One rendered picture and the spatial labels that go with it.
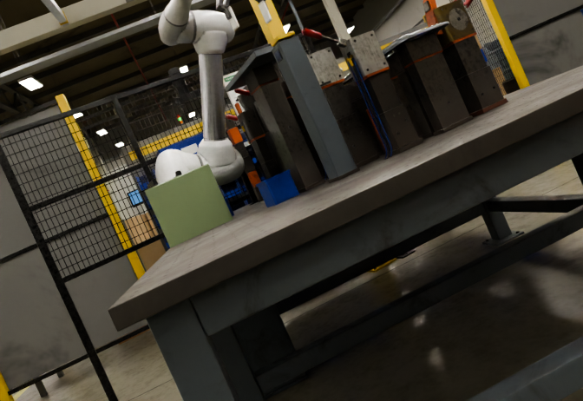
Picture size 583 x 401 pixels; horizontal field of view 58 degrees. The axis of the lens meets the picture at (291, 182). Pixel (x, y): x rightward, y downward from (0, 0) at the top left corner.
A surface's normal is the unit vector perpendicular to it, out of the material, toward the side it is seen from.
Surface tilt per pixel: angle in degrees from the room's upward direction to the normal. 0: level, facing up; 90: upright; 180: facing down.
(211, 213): 90
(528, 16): 90
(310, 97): 90
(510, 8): 90
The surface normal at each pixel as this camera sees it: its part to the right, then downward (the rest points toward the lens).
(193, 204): 0.21, -0.07
